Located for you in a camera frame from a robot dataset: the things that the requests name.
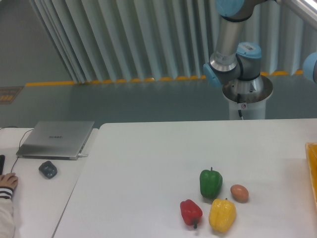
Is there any person's hand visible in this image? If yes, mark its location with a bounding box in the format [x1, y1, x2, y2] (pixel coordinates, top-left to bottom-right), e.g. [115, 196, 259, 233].
[0, 173, 18, 191]

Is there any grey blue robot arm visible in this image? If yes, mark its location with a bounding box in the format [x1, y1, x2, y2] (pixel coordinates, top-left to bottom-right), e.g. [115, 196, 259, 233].
[203, 0, 317, 86]

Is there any white sleeved forearm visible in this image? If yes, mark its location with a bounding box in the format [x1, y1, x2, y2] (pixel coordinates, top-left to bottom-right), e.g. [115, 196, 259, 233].
[0, 186, 15, 238]

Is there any yellow basket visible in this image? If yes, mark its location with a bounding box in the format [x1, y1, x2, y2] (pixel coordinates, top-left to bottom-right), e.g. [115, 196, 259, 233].
[305, 142, 317, 206]

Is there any silver closed laptop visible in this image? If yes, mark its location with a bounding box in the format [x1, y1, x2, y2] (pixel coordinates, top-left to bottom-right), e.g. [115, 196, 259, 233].
[16, 121, 94, 160]

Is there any white usb plug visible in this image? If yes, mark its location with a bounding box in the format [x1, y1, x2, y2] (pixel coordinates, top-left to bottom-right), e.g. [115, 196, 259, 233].
[78, 154, 88, 158]

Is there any red bell pepper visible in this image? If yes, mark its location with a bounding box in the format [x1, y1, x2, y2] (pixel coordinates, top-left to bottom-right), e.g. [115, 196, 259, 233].
[180, 199, 203, 229]

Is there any green bell pepper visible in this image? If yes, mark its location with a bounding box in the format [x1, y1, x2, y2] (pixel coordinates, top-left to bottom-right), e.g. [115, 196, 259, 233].
[199, 167, 223, 199]

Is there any yellow bell pepper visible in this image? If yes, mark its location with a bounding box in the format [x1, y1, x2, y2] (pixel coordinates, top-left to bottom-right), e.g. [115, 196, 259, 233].
[209, 198, 237, 233]

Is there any brown egg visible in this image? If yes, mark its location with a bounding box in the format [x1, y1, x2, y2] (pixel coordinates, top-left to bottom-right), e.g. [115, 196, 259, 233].
[230, 184, 249, 203]

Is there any thin black cable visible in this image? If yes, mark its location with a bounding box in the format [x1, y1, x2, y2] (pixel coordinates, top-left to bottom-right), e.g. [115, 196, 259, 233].
[0, 126, 35, 174]

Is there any black pedestal cable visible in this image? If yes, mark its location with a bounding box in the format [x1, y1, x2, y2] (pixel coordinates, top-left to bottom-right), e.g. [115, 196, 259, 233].
[237, 93, 245, 120]

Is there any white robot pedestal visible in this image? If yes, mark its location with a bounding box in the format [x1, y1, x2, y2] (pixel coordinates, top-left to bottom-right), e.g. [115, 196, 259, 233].
[222, 75, 273, 120]

